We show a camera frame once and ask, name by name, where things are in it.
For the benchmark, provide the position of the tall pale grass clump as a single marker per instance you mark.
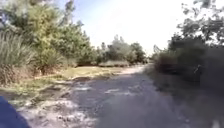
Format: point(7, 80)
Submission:
point(13, 60)

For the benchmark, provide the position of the dark trees and bushes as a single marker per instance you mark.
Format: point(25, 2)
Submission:
point(193, 60)

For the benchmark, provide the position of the grass verge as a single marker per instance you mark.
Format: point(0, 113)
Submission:
point(85, 71)

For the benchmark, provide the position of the row of green trees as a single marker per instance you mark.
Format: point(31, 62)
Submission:
point(56, 36)

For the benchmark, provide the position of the grey gravel dirt path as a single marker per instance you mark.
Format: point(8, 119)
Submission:
point(126, 100)

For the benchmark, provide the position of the green trees and bushes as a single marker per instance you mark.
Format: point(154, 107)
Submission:
point(120, 51)

